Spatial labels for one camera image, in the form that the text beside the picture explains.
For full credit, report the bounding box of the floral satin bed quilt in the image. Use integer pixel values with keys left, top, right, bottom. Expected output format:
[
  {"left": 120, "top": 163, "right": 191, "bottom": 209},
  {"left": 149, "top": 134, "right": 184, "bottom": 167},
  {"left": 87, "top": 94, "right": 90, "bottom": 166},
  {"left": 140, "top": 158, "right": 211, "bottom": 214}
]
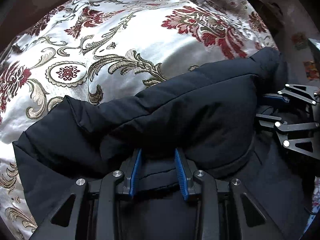
[{"left": 1, "top": 0, "right": 276, "bottom": 239}]

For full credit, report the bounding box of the black puffer jacket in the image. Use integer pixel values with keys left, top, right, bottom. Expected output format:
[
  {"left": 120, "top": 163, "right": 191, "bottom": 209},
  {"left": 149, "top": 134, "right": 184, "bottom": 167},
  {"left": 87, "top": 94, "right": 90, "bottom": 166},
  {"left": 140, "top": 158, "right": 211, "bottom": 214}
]
[{"left": 13, "top": 48, "right": 315, "bottom": 239}]

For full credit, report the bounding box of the colourful wall sticker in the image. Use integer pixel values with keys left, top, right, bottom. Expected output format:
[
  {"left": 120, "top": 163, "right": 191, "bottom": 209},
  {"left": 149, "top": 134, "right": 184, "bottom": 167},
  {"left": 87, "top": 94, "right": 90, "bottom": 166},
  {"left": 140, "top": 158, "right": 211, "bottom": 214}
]
[
  {"left": 303, "top": 61, "right": 319, "bottom": 80},
  {"left": 291, "top": 32, "right": 308, "bottom": 50}
]

